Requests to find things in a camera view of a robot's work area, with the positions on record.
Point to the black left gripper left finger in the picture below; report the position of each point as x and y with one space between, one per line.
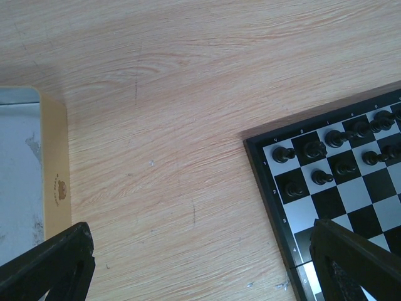
60 268

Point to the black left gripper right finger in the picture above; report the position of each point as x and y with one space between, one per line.
347 265

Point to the black grey chess board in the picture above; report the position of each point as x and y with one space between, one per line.
366 202

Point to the black pawn edge file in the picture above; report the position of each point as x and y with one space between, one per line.
293 190

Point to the black knight piece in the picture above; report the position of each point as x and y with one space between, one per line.
314 149

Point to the black bishop piece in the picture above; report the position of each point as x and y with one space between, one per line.
336 139

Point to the black rook corner piece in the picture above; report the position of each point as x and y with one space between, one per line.
282 154

